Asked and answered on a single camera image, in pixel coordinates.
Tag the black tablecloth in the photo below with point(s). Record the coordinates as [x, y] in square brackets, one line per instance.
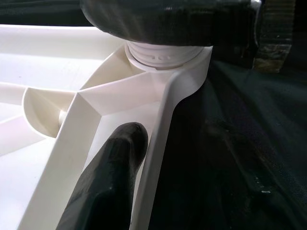
[263, 119]

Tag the white plastic children table top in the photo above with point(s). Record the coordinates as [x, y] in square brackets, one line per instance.
[48, 72]

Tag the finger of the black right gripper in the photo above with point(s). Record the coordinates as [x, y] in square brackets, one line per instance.
[168, 21]

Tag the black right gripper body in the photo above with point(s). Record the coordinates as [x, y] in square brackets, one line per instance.
[273, 36]

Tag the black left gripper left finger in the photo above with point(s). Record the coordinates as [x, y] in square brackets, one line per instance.
[110, 182]

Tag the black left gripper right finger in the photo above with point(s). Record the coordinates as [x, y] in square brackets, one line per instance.
[204, 182]

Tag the white plastic table leg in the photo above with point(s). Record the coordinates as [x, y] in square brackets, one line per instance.
[163, 56]

